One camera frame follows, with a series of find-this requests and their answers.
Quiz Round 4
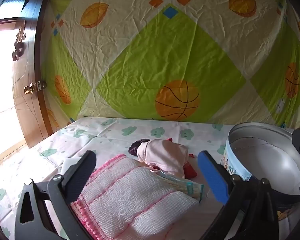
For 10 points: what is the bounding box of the wooden door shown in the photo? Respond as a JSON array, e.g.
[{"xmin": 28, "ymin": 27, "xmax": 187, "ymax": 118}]
[{"xmin": 0, "ymin": 0, "xmax": 57, "ymax": 178}]

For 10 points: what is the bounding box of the tissue packet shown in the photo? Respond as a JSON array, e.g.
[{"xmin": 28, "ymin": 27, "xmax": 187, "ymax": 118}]
[{"xmin": 150, "ymin": 170, "xmax": 205, "ymax": 202}]

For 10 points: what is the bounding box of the pale pink cloth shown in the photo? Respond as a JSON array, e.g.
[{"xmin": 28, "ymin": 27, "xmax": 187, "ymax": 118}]
[{"xmin": 136, "ymin": 139, "xmax": 189, "ymax": 179}]

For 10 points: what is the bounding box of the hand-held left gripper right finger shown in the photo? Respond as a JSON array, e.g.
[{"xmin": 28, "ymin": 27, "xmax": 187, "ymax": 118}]
[{"xmin": 198, "ymin": 150, "xmax": 282, "ymax": 240}]

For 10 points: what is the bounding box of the round metal tin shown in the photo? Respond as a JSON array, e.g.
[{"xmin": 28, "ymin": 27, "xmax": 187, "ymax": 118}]
[{"xmin": 224, "ymin": 122, "xmax": 300, "ymax": 222}]

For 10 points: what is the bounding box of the cloud print bed sheet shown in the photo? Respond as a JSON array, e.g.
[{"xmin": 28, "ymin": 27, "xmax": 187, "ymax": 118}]
[{"xmin": 0, "ymin": 116, "xmax": 300, "ymax": 240}]

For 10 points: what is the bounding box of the basketball print hanging sheet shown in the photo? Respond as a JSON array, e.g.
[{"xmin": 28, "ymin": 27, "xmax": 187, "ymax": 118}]
[{"xmin": 41, "ymin": 0, "xmax": 300, "ymax": 130}]

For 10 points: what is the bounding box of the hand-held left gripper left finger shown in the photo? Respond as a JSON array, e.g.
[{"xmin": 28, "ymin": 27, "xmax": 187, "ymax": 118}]
[{"xmin": 14, "ymin": 150, "xmax": 98, "ymax": 240}]

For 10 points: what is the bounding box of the red embroidered drawstring pouch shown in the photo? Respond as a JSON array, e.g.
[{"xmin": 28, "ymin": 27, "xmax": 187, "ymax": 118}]
[{"xmin": 150, "ymin": 137, "xmax": 198, "ymax": 180}]

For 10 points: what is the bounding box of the pink-edged white gauze towel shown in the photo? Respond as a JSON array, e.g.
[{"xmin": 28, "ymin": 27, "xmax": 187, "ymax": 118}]
[{"xmin": 70, "ymin": 154, "xmax": 199, "ymax": 240}]

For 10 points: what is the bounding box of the dark hair scrunchie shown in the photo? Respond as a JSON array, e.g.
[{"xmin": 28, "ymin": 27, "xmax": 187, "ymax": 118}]
[{"xmin": 128, "ymin": 138, "xmax": 151, "ymax": 157}]

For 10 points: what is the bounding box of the brass door knob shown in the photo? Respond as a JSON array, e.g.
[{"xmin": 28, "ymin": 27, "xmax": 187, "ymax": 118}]
[{"xmin": 24, "ymin": 81, "xmax": 47, "ymax": 95}]

